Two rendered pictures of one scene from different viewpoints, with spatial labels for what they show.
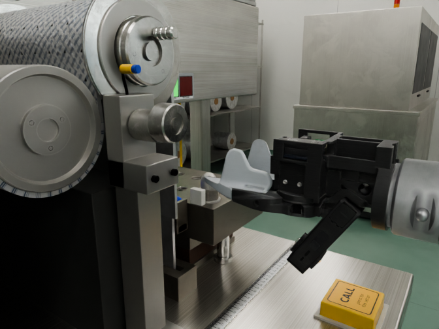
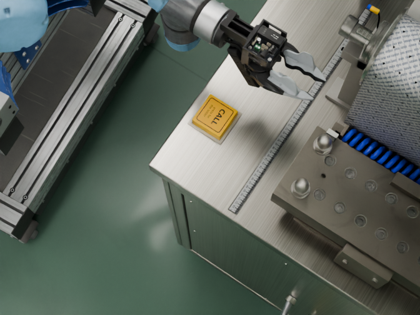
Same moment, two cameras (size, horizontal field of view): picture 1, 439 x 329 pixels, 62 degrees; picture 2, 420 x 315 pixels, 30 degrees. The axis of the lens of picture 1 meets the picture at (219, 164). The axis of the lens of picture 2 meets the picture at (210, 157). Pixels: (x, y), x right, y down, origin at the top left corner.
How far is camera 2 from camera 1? 1.58 m
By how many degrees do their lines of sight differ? 92
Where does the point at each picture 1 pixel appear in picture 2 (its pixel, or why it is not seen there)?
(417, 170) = (220, 7)
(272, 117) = not seen: outside the picture
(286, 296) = (256, 135)
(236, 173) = (305, 58)
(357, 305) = (215, 106)
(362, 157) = (238, 27)
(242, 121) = not seen: outside the picture
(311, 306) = (240, 124)
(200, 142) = not seen: outside the picture
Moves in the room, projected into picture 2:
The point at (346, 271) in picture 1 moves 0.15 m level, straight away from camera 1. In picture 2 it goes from (201, 167) to (174, 234)
